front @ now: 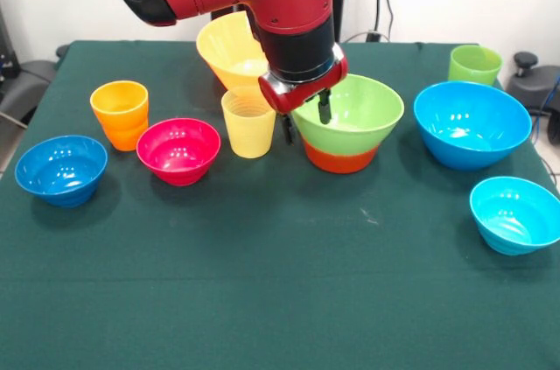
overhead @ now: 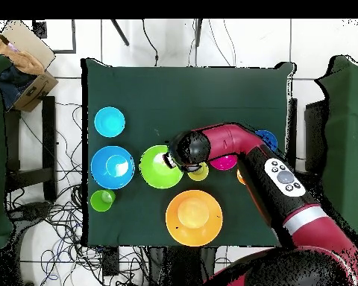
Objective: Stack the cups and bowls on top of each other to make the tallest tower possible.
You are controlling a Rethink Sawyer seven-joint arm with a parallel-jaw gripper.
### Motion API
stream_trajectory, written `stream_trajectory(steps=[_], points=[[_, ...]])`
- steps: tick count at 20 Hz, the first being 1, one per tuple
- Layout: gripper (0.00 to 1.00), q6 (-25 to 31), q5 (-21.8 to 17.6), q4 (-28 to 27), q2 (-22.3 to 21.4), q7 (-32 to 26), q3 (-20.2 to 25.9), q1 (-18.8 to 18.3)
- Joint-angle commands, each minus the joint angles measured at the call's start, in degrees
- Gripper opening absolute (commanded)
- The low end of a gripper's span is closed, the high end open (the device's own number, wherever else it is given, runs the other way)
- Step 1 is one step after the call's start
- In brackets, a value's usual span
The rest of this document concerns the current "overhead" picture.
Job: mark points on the orange cup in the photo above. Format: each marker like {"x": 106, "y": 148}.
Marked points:
{"x": 240, "y": 178}

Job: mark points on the green bowl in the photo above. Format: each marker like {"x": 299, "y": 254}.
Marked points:
{"x": 155, "y": 172}

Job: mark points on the black power strip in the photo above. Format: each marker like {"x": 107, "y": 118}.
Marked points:
{"x": 110, "y": 262}

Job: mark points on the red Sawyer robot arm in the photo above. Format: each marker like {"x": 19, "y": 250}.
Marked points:
{"x": 226, "y": 143}

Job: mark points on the large yellow-orange bowl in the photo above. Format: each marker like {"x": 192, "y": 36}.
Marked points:
{"x": 194, "y": 232}

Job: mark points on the black stool frame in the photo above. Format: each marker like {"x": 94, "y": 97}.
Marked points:
{"x": 49, "y": 134}

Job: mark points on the small light blue bowl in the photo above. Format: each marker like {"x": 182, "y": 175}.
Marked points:
{"x": 109, "y": 122}

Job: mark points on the small dark blue bowl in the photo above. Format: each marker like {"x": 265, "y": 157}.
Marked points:
{"x": 270, "y": 138}

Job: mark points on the pink bowl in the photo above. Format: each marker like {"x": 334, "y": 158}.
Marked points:
{"x": 223, "y": 164}

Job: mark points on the cardboard box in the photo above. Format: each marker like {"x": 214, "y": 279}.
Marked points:
{"x": 32, "y": 92}

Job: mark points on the black tripod leg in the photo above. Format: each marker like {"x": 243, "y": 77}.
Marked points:
{"x": 120, "y": 33}
{"x": 198, "y": 32}

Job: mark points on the green cup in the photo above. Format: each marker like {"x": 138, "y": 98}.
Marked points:
{"x": 100, "y": 202}

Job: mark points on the large blue bowl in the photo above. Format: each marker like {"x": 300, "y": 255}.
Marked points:
{"x": 104, "y": 178}

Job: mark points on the black metal frame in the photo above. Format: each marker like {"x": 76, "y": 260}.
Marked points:
{"x": 40, "y": 29}

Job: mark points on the dark green tablecloth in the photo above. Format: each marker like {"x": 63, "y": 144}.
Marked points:
{"x": 182, "y": 98}

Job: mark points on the yellow cup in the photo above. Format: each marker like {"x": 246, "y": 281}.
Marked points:
{"x": 198, "y": 176}

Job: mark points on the dark blue cloth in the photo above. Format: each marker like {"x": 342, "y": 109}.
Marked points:
{"x": 13, "y": 86}

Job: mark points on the brown cloth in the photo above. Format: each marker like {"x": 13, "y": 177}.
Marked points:
{"x": 24, "y": 61}

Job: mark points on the black chair base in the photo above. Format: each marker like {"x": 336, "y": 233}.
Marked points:
{"x": 32, "y": 210}

